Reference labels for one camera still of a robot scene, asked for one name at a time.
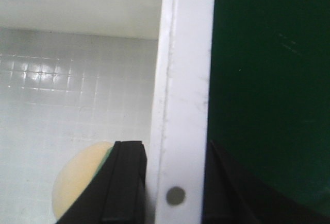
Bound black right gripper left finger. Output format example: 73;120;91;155
56;141;146;223

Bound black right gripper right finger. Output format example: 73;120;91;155
202;141;329;223

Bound yellow smiling plush fruit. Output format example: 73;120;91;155
52;141;114;220

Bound white plastic tote box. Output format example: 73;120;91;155
1;0;214;223

